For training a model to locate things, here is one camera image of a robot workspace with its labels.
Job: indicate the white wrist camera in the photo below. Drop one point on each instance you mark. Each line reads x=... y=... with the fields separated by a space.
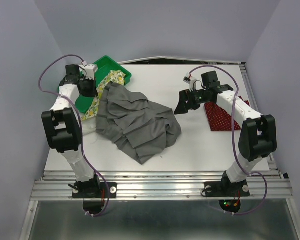
x=191 y=81
x=90 y=71

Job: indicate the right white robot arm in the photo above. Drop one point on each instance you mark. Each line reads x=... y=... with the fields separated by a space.
x=257 y=140

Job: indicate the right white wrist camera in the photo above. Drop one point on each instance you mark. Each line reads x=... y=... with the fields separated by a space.
x=191 y=81

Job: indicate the yellow lemon print skirt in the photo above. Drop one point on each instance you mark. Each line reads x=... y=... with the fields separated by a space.
x=115 y=76

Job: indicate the red polka dot skirt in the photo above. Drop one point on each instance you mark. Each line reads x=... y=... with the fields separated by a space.
x=218 y=119

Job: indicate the grey skirt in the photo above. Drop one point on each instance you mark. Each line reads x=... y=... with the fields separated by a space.
x=140 y=128

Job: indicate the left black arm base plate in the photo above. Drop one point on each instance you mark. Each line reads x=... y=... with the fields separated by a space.
x=94 y=193

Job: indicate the green plastic tray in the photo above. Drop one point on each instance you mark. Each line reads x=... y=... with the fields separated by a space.
x=105 y=65

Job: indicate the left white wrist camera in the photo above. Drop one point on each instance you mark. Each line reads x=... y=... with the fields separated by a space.
x=90 y=71

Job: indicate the aluminium frame rail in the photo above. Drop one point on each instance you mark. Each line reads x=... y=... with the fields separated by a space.
x=159 y=185

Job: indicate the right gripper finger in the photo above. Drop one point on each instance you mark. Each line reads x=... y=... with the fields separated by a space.
x=181 y=108
x=184 y=96

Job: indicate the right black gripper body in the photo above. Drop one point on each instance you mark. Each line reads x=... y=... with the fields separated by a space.
x=198 y=97

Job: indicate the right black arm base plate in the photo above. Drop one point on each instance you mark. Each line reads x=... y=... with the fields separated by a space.
x=217 y=189

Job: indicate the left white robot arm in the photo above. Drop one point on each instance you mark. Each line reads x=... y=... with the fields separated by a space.
x=64 y=132

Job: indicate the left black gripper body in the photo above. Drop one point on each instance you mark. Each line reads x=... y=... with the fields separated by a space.
x=89 y=86

